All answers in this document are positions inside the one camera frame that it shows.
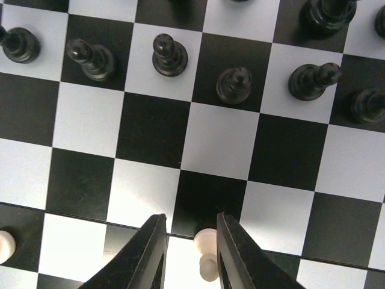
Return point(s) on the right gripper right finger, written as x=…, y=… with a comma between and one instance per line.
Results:
x=242, y=263

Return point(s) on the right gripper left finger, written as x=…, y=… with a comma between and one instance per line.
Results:
x=140, y=263

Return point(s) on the white pawn board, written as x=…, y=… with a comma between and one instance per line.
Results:
x=205, y=242

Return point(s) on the black white chess board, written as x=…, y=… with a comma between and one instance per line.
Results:
x=85, y=163

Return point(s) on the black pawn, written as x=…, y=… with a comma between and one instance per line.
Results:
x=234, y=85
x=309, y=81
x=169, y=57
x=367, y=106
x=19, y=45
x=96, y=61

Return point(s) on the black back row piece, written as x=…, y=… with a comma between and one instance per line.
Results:
x=323, y=19

